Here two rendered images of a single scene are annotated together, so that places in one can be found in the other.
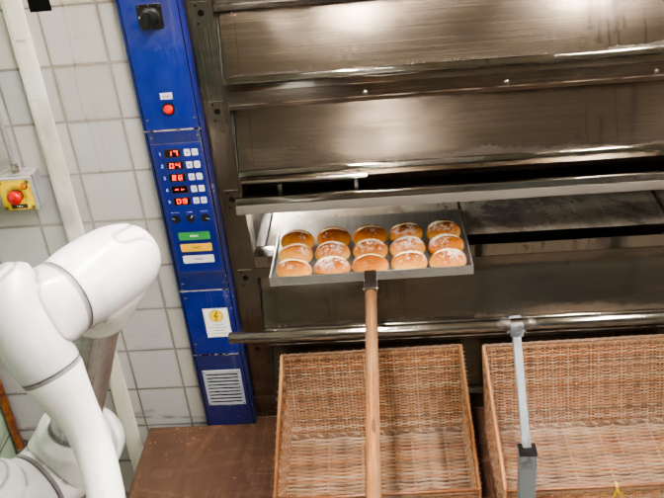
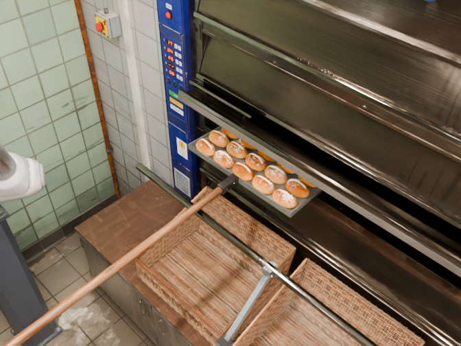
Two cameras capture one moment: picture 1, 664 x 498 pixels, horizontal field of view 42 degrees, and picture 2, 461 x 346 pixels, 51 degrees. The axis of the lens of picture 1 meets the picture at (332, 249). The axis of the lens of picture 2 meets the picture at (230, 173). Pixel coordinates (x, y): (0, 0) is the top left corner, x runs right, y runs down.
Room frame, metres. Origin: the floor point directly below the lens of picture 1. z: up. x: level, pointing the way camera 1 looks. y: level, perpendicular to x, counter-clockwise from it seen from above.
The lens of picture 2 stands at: (0.90, -0.90, 2.53)
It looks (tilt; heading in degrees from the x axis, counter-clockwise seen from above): 44 degrees down; 38
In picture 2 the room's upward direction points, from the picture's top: 1 degrees clockwise
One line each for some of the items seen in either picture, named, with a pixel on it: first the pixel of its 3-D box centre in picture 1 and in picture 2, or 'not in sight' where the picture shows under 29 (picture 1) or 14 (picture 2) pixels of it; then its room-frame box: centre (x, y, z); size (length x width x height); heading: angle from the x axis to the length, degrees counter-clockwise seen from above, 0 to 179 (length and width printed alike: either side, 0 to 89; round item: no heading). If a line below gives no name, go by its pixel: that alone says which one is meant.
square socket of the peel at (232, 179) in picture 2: (371, 284); (228, 183); (1.93, -0.09, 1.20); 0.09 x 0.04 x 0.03; 175
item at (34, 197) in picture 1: (21, 189); (108, 23); (2.19, 0.83, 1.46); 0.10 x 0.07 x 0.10; 84
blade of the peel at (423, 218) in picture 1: (370, 241); (265, 156); (2.16, -0.11, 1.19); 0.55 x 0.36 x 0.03; 85
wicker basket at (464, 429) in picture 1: (374, 436); (213, 262); (1.87, -0.06, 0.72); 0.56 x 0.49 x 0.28; 86
